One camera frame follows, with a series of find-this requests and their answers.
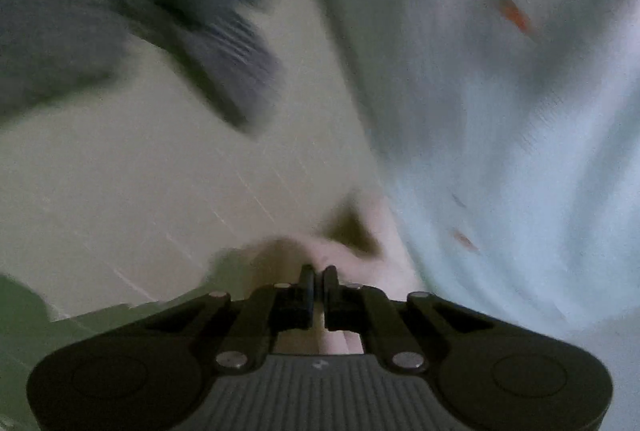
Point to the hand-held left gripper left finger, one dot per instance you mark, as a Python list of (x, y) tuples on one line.
[(306, 296)]

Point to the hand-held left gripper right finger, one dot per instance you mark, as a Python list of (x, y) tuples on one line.
[(331, 298)]

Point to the pink garment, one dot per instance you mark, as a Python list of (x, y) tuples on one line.
[(387, 263)]

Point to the white carrot print cloth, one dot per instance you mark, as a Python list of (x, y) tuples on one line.
[(475, 111)]

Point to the dark grey cloth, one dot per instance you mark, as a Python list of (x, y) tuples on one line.
[(75, 36)]

